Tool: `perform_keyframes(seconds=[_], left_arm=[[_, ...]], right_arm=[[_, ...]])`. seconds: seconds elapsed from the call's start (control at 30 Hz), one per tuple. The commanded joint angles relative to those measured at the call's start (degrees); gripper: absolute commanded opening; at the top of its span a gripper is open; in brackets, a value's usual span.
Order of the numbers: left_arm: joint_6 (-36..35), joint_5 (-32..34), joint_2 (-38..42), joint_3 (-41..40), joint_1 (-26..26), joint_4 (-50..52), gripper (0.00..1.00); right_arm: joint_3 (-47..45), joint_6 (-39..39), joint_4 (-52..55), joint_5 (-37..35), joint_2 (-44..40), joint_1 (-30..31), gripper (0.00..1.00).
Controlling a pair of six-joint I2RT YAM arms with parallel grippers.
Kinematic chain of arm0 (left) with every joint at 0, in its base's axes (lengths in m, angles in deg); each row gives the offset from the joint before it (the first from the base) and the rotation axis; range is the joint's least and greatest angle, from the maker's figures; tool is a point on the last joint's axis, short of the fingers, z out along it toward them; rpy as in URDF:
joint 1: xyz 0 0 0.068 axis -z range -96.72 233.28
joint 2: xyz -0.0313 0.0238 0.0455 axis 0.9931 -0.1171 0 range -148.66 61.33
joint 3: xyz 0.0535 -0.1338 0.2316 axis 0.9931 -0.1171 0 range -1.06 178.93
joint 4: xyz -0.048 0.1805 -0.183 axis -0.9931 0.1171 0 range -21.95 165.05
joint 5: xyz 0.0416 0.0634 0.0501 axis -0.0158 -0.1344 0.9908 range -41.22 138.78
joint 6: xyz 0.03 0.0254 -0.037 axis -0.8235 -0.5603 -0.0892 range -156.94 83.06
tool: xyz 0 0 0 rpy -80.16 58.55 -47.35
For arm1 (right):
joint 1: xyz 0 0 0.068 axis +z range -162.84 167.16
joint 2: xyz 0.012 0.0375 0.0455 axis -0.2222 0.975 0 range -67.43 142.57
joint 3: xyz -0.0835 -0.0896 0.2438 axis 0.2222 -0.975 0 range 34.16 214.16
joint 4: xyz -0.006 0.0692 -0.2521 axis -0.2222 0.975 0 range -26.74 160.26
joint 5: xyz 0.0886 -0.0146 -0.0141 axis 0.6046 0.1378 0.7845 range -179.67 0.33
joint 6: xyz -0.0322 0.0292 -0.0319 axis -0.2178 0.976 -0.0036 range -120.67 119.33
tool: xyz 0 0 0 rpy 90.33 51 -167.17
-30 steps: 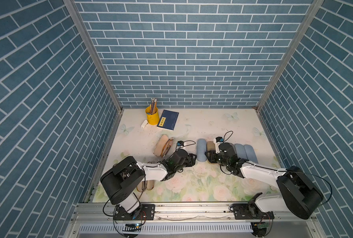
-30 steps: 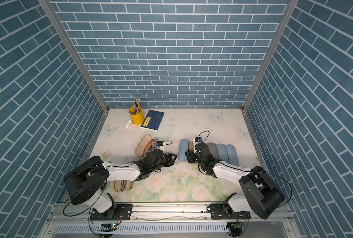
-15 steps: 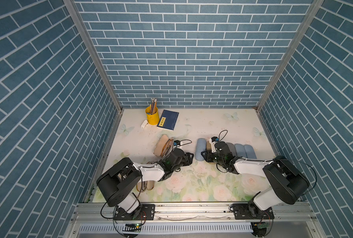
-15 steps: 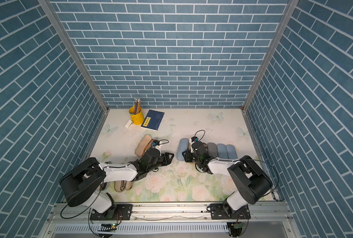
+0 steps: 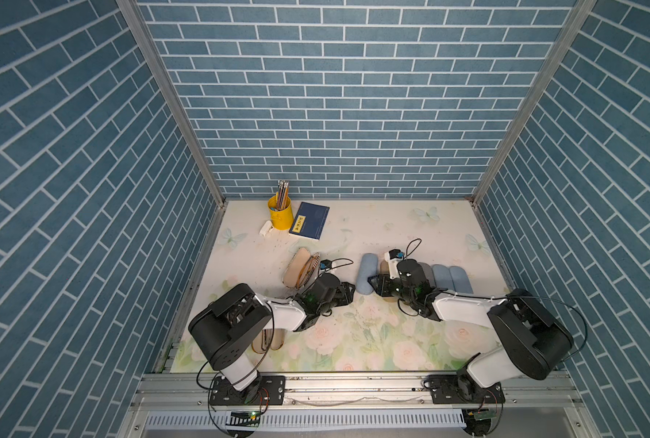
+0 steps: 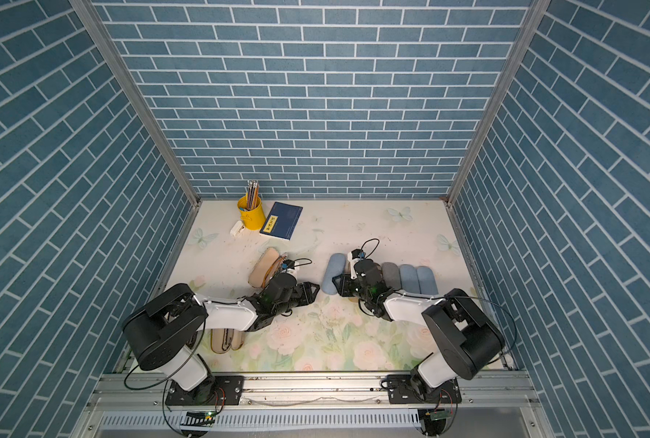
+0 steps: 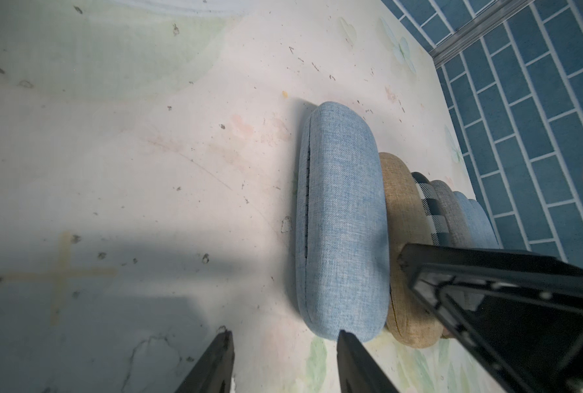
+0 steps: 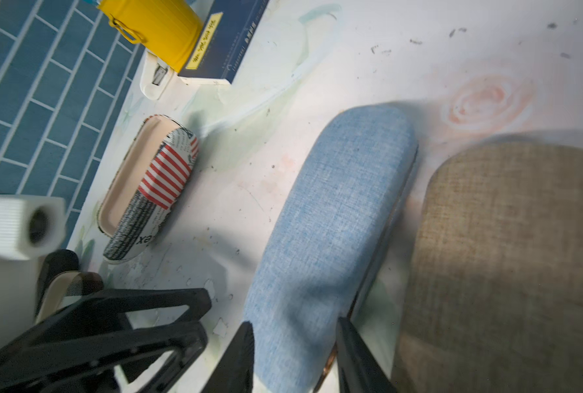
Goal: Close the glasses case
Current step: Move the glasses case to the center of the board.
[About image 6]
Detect beige case striped glasses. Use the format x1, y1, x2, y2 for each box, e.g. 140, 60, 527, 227
248, 247, 286, 288

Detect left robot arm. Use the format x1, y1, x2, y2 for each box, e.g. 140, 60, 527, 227
122, 272, 320, 392

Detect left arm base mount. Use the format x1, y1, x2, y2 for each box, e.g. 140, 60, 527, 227
165, 375, 245, 408

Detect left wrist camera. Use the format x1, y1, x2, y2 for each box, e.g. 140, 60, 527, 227
281, 259, 296, 275

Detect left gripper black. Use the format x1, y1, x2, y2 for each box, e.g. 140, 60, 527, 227
271, 282, 322, 318

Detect blue case yellow glasses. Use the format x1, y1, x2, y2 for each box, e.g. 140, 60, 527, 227
399, 265, 421, 294

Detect pencils in cup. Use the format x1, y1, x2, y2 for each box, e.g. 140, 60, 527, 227
245, 180, 259, 211

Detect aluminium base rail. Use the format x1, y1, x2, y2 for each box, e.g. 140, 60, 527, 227
74, 370, 552, 437

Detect blue case orange glasses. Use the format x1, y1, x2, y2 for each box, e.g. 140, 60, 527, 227
321, 253, 347, 295

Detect dark blue book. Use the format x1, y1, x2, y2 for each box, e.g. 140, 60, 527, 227
260, 202, 303, 240

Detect yellow pen cup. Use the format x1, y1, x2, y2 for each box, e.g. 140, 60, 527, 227
237, 195, 266, 231

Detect blue case white glasses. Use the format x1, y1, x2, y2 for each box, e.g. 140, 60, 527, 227
416, 266, 439, 296

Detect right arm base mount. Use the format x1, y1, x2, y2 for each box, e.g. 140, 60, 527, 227
381, 374, 462, 405

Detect white eraser sharpener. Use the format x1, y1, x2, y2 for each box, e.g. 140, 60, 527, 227
230, 221, 246, 237

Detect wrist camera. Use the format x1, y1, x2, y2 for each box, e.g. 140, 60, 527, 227
281, 259, 296, 275
347, 248, 366, 279

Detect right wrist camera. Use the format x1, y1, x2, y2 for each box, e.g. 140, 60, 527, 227
347, 248, 366, 279

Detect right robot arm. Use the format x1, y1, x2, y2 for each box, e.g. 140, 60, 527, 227
331, 258, 505, 396

